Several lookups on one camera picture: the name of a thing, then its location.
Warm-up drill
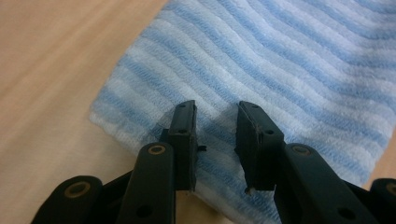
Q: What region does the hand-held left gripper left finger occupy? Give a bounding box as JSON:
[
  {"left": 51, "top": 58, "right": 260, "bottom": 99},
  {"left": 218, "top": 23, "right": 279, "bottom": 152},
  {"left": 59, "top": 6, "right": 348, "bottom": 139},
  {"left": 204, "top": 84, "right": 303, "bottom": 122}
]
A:
[{"left": 159, "top": 99, "right": 208, "bottom": 192}]

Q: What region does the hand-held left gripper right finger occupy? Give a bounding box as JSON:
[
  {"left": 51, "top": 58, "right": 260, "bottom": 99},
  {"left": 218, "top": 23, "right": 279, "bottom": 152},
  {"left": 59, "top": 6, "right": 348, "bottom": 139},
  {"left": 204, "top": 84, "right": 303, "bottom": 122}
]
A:
[{"left": 233, "top": 100, "right": 287, "bottom": 195}]

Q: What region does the blue striped towel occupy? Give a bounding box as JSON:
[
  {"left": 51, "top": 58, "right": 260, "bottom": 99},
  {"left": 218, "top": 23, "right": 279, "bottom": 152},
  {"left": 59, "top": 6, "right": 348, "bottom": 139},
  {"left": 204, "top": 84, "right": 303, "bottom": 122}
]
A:
[{"left": 89, "top": 0, "right": 396, "bottom": 224}]

